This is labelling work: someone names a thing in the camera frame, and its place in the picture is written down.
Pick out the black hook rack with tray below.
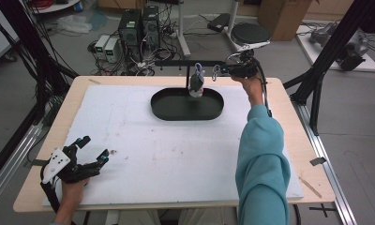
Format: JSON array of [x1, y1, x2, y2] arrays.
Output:
[[150, 59, 227, 122]]

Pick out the large black computer tower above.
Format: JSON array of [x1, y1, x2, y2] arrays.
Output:
[[117, 8, 143, 47]]

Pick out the white floor board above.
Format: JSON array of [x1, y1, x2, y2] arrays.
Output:
[[295, 23, 375, 73]]

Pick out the right hand-held gripper black cable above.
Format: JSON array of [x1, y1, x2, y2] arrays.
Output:
[[251, 56, 274, 119]]

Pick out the white desk leg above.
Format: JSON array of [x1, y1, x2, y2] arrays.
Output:
[[175, 0, 192, 59], [224, 0, 244, 53]]

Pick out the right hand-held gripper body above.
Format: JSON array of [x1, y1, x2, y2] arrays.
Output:
[[231, 39, 272, 79]]

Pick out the thin wooden stick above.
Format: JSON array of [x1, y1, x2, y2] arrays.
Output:
[[298, 175, 323, 200]]

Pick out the black cable loop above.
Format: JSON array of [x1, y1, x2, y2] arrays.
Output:
[[292, 203, 303, 225]]

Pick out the black and pink plush toy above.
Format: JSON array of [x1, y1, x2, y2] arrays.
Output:
[[187, 62, 206, 98]]

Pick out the grey tape tab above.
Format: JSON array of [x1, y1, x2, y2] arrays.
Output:
[[309, 157, 328, 167]]

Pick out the white power supply unit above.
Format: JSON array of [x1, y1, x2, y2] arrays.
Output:
[[103, 37, 121, 64], [94, 34, 111, 60]]

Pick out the person's left hand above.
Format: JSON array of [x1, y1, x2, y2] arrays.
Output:
[[62, 177, 91, 207]]

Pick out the slim black computer tower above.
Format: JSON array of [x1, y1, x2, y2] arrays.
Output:
[[141, 5, 161, 49]]

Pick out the white plastic bag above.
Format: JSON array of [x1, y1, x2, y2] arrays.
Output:
[[55, 14, 94, 35]]

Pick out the grey machine on board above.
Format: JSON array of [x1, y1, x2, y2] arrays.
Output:
[[308, 22, 370, 72]]

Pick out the round white table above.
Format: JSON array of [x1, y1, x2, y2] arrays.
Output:
[[29, 0, 83, 14]]

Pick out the person's legs in beige trousers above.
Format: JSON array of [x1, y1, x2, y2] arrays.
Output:
[[117, 207, 240, 225]]

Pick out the black round stool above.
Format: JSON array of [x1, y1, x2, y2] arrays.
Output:
[[224, 22, 272, 78]]

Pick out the silver metal carabiner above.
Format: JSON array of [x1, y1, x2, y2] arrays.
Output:
[[211, 64, 222, 83]]

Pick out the white foam board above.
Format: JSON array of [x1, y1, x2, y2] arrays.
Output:
[[41, 84, 305, 208]]

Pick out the aluminium rail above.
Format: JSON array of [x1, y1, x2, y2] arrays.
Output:
[[292, 101, 359, 225], [0, 123, 45, 209]]

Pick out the dark tape tab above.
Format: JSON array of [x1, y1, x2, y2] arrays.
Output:
[[26, 158, 49, 168]]

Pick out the person's right hand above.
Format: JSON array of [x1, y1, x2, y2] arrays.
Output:
[[231, 76, 265, 108]]

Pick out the black flat case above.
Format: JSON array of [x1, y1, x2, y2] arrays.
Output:
[[206, 12, 232, 33]]

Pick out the cardboard box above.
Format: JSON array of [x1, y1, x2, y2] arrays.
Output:
[[257, 0, 314, 42]]

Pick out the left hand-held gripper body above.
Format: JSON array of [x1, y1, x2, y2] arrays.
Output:
[[41, 145, 101, 186]]

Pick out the black metal frame with cables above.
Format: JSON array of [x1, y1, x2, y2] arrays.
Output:
[[0, 0, 81, 126]]

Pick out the left hand-held gripper black cable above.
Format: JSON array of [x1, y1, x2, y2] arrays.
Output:
[[39, 162, 65, 216]]

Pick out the hand-held gripper black cable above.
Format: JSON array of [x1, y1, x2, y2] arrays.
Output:
[[251, 56, 274, 119], [39, 162, 65, 216]]

